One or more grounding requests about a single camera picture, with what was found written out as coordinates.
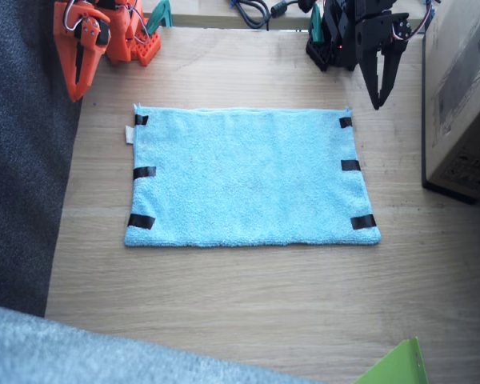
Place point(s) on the light blue towel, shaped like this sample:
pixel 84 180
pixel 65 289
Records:
pixel 248 176

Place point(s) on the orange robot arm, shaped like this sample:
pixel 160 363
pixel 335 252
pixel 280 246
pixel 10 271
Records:
pixel 124 40

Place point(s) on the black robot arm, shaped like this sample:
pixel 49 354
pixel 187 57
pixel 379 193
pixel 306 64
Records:
pixel 332 36

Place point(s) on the black tape strip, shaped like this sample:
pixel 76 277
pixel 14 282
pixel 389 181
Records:
pixel 144 173
pixel 141 221
pixel 350 165
pixel 362 222
pixel 345 122
pixel 141 120

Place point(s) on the green plastic table clamp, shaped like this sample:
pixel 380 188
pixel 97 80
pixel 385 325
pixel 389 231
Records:
pixel 160 16
pixel 316 24

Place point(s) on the brown cardboard box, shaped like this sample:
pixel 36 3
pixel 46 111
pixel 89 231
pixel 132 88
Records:
pixel 464 100

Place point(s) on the dark grey felt sheet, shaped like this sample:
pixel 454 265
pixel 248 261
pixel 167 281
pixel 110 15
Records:
pixel 20 160

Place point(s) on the light grey felt sheet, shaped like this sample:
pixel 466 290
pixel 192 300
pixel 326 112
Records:
pixel 64 352

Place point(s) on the green plastic wedge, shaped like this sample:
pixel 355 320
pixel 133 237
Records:
pixel 400 366

